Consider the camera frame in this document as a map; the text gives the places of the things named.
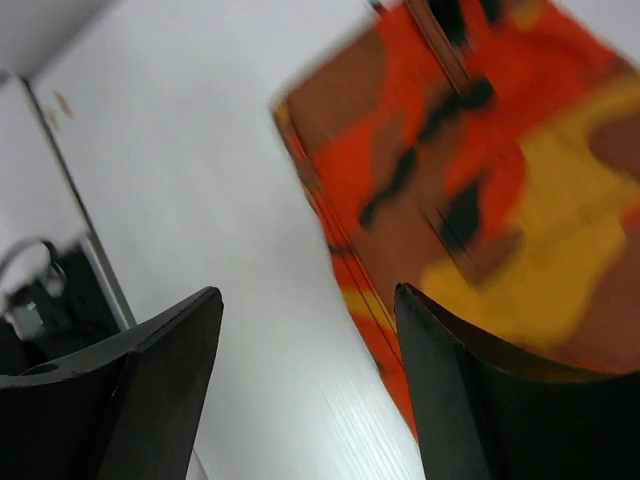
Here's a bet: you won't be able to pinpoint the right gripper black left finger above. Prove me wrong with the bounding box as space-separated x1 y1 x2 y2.
1 287 223 479

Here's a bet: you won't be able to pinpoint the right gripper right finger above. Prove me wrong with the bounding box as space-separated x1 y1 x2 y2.
395 284 639 479

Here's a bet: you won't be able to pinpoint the orange camouflage trousers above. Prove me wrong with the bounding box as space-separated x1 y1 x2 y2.
273 1 639 423

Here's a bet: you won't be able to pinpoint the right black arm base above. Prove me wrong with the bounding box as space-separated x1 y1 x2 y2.
1 237 120 375

